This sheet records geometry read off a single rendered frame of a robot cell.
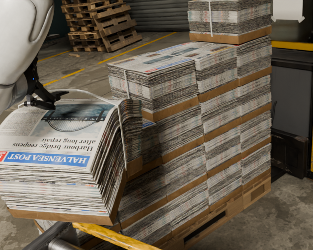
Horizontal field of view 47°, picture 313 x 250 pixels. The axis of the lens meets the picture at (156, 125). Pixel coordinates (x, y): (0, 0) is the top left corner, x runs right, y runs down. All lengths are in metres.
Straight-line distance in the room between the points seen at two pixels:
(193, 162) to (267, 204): 0.75
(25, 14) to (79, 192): 0.45
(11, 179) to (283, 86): 2.17
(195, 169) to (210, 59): 0.59
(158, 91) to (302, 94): 1.29
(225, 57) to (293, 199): 1.11
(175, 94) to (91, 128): 0.90
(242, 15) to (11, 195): 1.45
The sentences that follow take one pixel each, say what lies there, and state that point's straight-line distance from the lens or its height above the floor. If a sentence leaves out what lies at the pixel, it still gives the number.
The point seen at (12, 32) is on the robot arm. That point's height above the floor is 1.43.
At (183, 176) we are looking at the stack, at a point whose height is 0.48.
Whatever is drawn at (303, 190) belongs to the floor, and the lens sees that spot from 2.65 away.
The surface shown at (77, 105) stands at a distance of 0.97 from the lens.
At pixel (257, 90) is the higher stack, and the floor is 0.76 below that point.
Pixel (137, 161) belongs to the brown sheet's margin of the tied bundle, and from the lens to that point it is 1.10.
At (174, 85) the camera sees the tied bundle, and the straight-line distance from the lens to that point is 1.69.
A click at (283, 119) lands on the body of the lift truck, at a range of 2.82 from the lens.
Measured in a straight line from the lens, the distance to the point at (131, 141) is 1.06.
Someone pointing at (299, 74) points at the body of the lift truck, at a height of 0.71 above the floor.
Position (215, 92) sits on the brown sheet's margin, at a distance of 1.89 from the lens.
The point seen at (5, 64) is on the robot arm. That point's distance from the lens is 0.59.
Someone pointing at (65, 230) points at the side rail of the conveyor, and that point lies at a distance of 1.17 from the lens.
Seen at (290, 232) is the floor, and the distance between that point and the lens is 2.29.
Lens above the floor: 1.48
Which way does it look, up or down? 23 degrees down
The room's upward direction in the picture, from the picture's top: 8 degrees counter-clockwise
